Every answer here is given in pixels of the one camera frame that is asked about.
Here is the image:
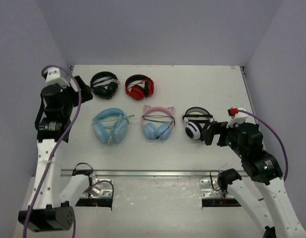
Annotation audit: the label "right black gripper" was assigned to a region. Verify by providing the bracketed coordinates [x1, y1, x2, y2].
[202, 119, 246, 159]

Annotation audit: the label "light blue headphones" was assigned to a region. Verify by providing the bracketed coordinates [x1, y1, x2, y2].
[92, 108, 133, 144]

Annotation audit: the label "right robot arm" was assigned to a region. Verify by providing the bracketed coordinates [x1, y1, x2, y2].
[202, 121, 306, 238]

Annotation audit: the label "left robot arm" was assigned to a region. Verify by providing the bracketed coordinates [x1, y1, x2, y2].
[18, 76, 93, 237]

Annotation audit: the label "white black headphones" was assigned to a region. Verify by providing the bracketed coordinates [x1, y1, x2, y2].
[182, 107, 214, 141]

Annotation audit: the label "pink blue cat-ear headphones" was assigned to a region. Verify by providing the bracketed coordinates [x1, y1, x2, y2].
[141, 105, 175, 140]

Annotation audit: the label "red black headphones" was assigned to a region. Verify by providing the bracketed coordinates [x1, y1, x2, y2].
[125, 74, 154, 101]

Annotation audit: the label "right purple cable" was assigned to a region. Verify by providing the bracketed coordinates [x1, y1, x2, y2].
[238, 110, 289, 181]

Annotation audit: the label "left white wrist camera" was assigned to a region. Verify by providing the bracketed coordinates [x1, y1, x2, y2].
[46, 67, 70, 88]

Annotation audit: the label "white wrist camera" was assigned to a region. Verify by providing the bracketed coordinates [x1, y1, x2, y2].
[226, 107, 248, 128]
[46, 67, 70, 88]

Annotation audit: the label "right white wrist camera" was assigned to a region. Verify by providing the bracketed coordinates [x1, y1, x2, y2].
[226, 107, 248, 128]

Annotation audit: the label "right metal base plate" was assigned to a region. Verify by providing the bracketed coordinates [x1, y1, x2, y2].
[200, 177, 226, 199]

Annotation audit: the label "metal base plate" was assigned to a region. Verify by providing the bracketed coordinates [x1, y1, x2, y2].
[200, 177, 226, 199]
[88, 178, 114, 199]

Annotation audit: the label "aluminium table edge rail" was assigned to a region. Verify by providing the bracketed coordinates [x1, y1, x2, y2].
[60, 169, 250, 178]

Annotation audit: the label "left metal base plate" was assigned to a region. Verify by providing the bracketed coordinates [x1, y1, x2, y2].
[88, 178, 114, 199]

